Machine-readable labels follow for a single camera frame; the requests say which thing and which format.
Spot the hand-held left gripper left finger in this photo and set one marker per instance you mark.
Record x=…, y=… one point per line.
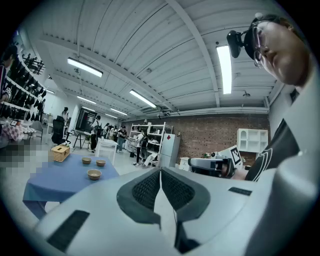
x=135, y=200

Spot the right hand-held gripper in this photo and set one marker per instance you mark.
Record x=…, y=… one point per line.
x=232, y=156

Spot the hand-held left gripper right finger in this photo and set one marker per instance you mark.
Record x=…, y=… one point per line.
x=187, y=197

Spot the tan ceramic bowl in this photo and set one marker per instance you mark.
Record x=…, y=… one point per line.
x=86, y=160
x=100, y=163
x=94, y=174

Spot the person's right forearm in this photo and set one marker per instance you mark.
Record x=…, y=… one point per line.
x=240, y=174

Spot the small white drawer cabinet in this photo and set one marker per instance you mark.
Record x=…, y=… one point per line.
x=185, y=163

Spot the white refrigerator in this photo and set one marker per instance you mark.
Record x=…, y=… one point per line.
x=170, y=150

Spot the white metal shelf rack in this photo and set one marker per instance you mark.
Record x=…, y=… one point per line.
x=156, y=130

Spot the white cube shelf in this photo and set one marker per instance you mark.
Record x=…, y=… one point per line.
x=252, y=132

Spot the white table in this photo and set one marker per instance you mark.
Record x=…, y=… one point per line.
x=106, y=143

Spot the blue tablecloth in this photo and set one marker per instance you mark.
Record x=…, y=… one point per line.
x=65, y=180

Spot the person's black printed t-shirt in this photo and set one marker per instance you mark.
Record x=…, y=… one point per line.
x=280, y=150

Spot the wicker tissue box organizer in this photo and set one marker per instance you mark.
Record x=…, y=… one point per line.
x=60, y=153

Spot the green and white flower decoration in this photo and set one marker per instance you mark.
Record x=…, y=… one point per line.
x=66, y=143

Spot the ceiling tube light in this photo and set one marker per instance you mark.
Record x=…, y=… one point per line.
x=118, y=111
x=85, y=67
x=225, y=70
x=142, y=98
x=86, y=100

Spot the black display board on easel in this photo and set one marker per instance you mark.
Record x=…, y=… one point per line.
x=85, y=120

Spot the tall black office chair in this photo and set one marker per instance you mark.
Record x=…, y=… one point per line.
x=58, y=130

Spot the person's face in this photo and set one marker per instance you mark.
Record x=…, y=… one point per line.
x=282, y=57

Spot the clear-framed glasses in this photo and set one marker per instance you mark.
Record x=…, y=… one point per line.
x=260, y=40

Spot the checkered cloth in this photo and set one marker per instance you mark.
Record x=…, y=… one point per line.
x=12, y=132

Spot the black head camera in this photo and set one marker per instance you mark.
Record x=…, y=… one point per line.
x=235, y=45

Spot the wall shelf of black bags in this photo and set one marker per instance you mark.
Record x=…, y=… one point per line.
x=22, y=97

